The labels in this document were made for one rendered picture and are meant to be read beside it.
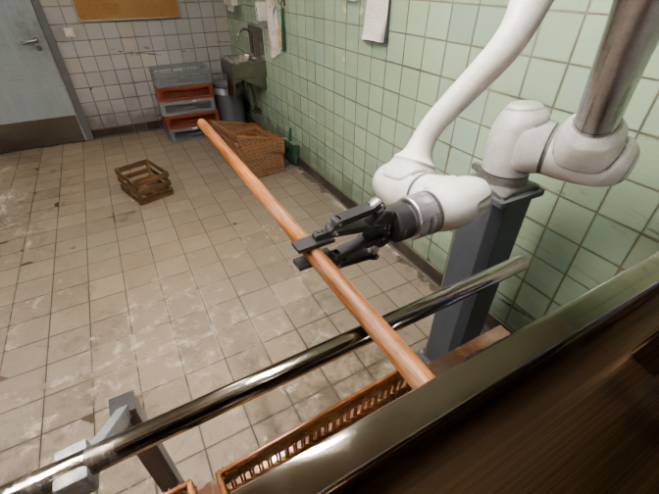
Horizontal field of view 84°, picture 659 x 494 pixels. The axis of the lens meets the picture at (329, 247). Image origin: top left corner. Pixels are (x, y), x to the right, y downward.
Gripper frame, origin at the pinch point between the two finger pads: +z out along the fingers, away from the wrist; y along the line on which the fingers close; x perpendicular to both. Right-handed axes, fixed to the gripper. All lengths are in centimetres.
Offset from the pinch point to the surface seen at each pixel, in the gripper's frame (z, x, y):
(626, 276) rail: -2.7, -39.7, -23.3
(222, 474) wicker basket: 26, -5, 47
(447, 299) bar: -14.4, -18.6, 2.8
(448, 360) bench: -47, -1, 62
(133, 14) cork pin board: -21, 465, -4
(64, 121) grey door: 81, 464, 94
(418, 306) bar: -9.0, -17.9, 2.3
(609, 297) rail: 0.0, -40.2, -23.3
